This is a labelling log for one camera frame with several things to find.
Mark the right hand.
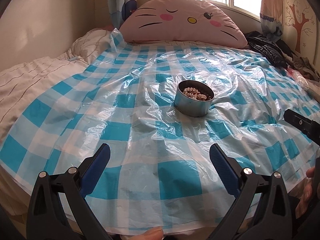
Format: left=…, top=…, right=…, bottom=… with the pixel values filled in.
left=296, top=167, right=315, bottom=218

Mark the left hand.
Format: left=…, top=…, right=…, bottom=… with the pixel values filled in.
left=129, top=226, right=164, bottom=240

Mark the pile of clothes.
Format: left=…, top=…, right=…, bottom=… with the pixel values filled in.
left=282, top=45, right=319, bottom=82

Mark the black plastic bag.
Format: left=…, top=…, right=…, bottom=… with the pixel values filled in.
left=245, top=31, right=287, bottom=69

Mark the tree pattern headboard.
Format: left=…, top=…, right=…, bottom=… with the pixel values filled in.
left=283, top=0, right=319, bottom=64

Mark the blue checkered plastic sheet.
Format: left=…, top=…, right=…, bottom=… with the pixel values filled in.
left=1, top=30, right=319, bottom=235

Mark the round metal tin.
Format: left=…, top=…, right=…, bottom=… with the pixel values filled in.
left=174, top=80, right=214, bottom=118

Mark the white quilt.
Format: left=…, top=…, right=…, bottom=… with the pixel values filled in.
left=0, top=29, right=111, bottom=140

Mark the pink cat face pillow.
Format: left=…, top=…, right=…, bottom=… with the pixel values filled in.
left=120, top=0, right=247, bottom=49

